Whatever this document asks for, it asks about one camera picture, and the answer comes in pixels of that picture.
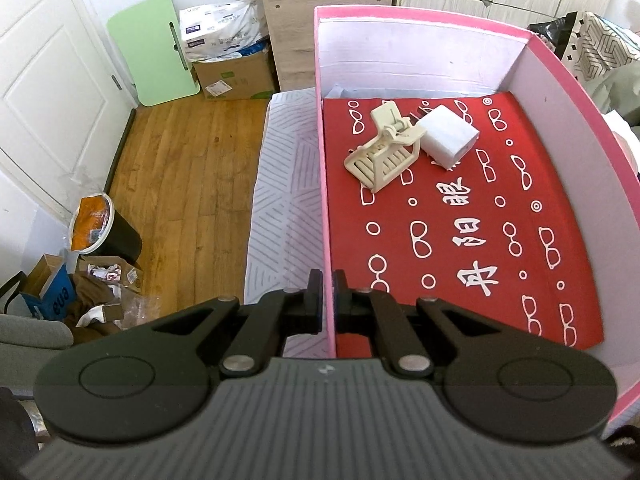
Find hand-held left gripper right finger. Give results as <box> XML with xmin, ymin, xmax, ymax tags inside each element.
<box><xmin>333</xmin><ymin>269</ymin><xmax>506</xmax><ymax>378</ymax></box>

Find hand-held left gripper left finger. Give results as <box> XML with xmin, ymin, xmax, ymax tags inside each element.
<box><xmin>150</xmin><ymin>269</ymin><xmax>323</xmax><ymax>378</ymax></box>

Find pink cardboard box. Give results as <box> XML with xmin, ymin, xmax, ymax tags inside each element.
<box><xmin>314</xmin><ymin>5</ymin><xmax>640</xmax><ymax>436</ymax></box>

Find white patterned bed sheet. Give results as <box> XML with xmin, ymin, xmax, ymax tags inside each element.
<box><xmin>245</xmin><ymin>87</ymin><xmax>336</xmax><ymax>361</ymax></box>

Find red printed liner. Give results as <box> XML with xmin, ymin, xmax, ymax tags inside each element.
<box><xmin>322</xmin><ymin>91</ymin><xmax>607</xmax><ymax>358</ymax></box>

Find beige hair claw clip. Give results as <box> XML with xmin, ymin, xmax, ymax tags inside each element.
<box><xmin>343</xmin><ymin>101</ymin><xmax>427</xmax><ymax>193</ymax></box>

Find white charger cube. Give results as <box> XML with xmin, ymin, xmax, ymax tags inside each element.
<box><xmin>416</xmin><ymin>105</ymin><xmax>481</xmax><ymax>170</ymax></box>

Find black trash bin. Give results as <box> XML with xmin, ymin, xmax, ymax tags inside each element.
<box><xmin>67</xmin><ymin>192</ymin><xmax>143</xmax><ymax>263</ymax></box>

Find pile of crumpled wrappers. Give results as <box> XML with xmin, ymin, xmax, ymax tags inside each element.
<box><xmin>80</xmin><ymin>257</ymin><xmax>142</xmax><ymax>287</ymax></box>

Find brown cloth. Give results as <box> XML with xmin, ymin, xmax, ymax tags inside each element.
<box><xmin>65</xmin><ymin>272</ymin><xmax>126</xmax><ymax>333</ymax></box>

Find orange plastic bag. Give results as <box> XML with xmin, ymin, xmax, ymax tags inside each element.
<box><xmin>70</xmin><ymin>195</ymin><xmax>112</xmax><ymax>252</ymax></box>

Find brown cardboard box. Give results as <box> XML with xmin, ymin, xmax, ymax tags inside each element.
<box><xmin>191</xmin><ymin>45</ymin><xmax>277</xmax><ymax>102</ymax></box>

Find grey chair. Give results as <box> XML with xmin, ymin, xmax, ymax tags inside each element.
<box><xmin>0</xmin><ymin>312</ymin><xmax>73</xmax><ymax>401</ymax></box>

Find wooden shelf cabinet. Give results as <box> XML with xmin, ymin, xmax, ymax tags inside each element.
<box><xmin>252</xmin><ymin>0</ymin><xmax>394</xmax><ymax>93</ymax></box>

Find white tissue pack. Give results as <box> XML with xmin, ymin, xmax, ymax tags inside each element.
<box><xmin>179</xmin><ymin>0</ymin><xmax>271</xmax><ymax>63</ymax></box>

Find green folding board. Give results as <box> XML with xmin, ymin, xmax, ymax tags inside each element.
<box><xmin>106</xmin><ymin>0</ymin><xmax>197</xmax><ymax>107</ymax></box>

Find black plastic bag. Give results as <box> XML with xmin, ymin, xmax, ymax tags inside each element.
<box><xmin>527</xmin><ymin>17</ymin><xmax>581</xmax><ymax>56</ymax></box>

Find green duvet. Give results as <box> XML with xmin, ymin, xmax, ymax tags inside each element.
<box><xmin>590</xmin><ymin>65</ymin><xmax>640</xmax><ymax>128</ymax></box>

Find white door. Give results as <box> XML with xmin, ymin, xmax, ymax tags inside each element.
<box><xmin>0</xmin><ymin>0</ymin><xmax>138</xmax><ymax>211</ymax></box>

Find patterned tote bag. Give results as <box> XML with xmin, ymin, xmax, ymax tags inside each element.
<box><xmin>560</xmin><ymin>10</ymin><xmax>640</xmax><ymax>78</ymax></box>

